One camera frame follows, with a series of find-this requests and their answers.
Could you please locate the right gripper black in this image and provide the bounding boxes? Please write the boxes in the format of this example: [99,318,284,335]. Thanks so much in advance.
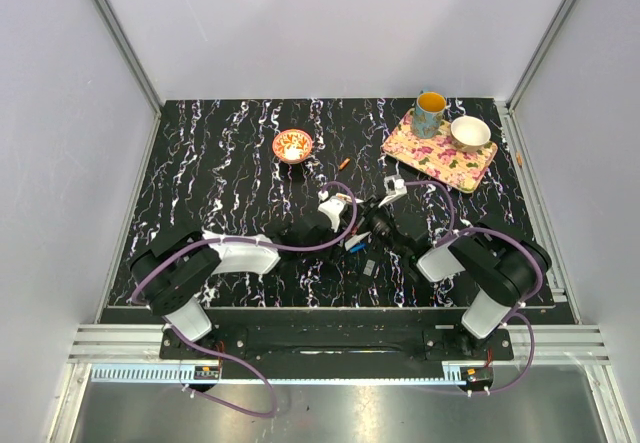
[343,193,409,259]

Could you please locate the blue battery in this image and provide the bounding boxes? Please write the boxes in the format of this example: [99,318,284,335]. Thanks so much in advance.
[348,243,366,254]

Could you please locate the black remote blue batteries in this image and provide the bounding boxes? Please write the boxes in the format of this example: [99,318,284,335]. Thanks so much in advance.
[361,259,378,279]

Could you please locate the white remote black batteries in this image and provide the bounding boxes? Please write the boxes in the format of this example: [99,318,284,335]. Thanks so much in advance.
[344,232,370,250]

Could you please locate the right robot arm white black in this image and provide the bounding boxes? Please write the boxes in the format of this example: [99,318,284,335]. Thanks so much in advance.
[360,208,552,359]

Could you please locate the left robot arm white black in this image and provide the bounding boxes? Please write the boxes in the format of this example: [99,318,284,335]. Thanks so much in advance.
[130,211,357,359]

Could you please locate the orange patterned small bowl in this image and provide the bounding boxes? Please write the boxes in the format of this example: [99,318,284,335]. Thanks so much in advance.
[272,129,313,165]

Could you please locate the floral tray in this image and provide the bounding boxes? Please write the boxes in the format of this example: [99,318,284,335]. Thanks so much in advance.
[382,108,498,194]

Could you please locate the blue mug yellow inside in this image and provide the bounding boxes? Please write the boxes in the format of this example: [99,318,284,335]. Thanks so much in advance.
[411,91,447,139]

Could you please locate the cream white bowl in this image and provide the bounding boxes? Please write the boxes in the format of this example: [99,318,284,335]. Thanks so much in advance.
[450,116,491,152]

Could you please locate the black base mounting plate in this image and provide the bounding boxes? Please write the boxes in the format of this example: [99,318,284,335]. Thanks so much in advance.
[159,306,516,382]

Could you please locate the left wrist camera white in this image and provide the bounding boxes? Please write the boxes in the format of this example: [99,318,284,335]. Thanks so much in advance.
[318,190,351,232]

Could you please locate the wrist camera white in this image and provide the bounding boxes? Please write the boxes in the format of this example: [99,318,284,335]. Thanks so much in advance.
[318,190,351,232]
[378,174,407,208]

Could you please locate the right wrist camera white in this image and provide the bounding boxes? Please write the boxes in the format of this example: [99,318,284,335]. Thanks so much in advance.
[378,174,407,208]

